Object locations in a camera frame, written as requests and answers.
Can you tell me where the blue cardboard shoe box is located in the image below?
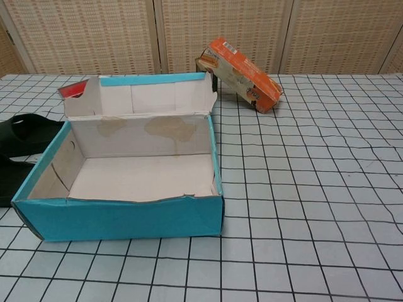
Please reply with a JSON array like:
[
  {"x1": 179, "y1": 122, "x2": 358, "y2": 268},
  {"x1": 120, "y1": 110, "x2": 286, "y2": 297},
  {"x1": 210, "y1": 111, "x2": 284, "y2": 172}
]
[{"x1": 11, "y1": 71, "x2": 225, "y2": 242}]

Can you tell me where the black rubber slipper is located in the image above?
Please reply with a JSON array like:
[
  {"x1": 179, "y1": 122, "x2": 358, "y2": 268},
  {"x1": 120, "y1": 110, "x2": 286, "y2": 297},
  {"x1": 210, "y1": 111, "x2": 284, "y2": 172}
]
[
  {"x1": 0, "y1": 153, "x2": 36, "y2": 208},
  {"x1": 0, "y1": 115, "x2": 67, "y2": 162}
]

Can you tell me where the orange snack box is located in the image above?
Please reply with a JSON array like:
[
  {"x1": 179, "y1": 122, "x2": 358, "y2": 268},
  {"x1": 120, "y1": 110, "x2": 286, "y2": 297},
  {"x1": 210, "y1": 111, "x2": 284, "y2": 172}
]
[{"x1": 201, "y1": 37, "x2": 284, "y2": 114}]

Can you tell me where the red card case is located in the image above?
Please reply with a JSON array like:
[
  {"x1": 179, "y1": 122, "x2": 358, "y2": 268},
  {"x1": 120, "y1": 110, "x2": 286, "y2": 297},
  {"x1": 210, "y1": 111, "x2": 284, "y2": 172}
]
[{"x1": 57, "y1": 80, "x2": 89, "y2": 101}]

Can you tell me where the woven bamboo folding screen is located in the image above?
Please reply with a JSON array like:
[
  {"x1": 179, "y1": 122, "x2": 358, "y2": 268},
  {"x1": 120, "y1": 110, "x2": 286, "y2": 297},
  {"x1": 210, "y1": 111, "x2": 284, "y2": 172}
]
[{"x1": 0, "y1": 0, "x2": 403, "y2": 76}]

